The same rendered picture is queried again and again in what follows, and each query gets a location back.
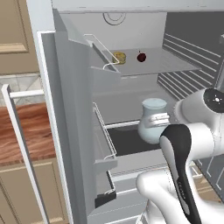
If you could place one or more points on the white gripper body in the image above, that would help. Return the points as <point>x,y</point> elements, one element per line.
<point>159,120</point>

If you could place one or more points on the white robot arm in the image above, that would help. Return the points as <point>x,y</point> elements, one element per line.
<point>201,137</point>

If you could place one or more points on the grey glass fridge shelf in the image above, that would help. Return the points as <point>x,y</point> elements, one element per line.
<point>119,106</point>
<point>163,62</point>

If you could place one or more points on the dark red cherry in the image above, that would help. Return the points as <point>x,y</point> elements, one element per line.
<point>141,57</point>

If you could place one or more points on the yellow-brown scone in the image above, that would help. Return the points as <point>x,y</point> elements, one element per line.
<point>120,57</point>

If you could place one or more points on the dark fridge drawer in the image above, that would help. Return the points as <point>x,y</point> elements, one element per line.
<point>128,143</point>

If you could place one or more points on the grey fridge body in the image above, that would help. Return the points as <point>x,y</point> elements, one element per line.
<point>137,32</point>

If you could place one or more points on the round fridge dial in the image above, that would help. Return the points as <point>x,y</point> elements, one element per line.
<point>114,18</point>

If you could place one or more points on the tan base cupboard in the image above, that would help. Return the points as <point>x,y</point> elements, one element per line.
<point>17,192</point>

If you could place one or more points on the tan wall cupboard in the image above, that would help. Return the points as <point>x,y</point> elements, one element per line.
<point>14,35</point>

